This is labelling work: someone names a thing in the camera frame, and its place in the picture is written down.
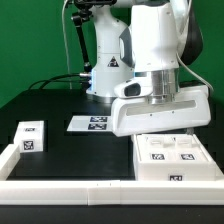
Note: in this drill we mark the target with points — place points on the white U-shaped fence frame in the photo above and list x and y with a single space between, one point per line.
103 192

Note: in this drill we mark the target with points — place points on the white cabinet top block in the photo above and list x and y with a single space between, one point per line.
30 136

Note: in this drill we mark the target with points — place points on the white cabinet body box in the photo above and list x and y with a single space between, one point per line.
171 170

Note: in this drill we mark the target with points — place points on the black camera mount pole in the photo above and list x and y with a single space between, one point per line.
83 15

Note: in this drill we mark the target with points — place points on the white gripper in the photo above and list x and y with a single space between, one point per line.
190 108

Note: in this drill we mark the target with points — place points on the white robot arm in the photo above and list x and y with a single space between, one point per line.
137 70

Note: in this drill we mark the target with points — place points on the white cabinet door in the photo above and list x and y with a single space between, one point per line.
189 148
154 147

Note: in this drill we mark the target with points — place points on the white flat marker plate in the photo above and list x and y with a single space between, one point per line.
90 124

